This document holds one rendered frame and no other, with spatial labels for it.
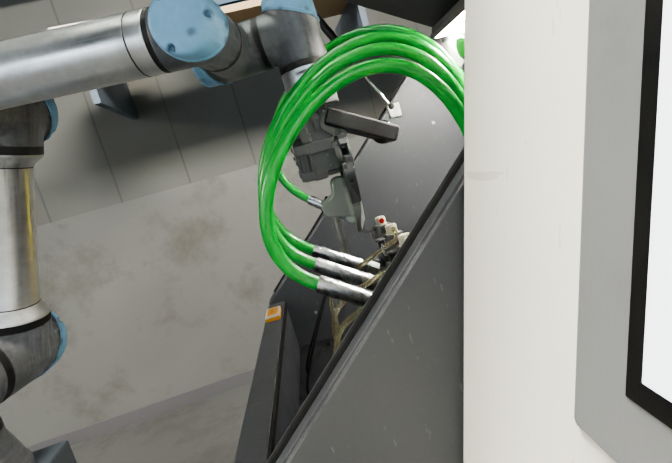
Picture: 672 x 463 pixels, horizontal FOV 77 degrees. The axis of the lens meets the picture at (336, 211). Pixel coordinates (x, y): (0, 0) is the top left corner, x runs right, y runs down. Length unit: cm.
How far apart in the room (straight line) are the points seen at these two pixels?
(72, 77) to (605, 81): 55
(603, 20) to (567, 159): 6
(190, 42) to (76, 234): 240
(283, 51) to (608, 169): 52
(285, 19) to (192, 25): 17
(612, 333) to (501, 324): 10
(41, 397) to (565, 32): 315
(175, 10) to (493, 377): 46
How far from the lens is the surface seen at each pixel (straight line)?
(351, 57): 50
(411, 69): 42
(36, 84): 63
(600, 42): 19
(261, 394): 66
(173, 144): 268
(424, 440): 38
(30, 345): 91
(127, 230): 275
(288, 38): 64
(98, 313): 291
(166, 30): 53
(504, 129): 26
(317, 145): 61
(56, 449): 93
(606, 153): 19
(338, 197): 63
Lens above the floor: 125
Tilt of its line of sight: 8 degrees down
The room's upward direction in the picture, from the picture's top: 16 degrees counter-clockwise
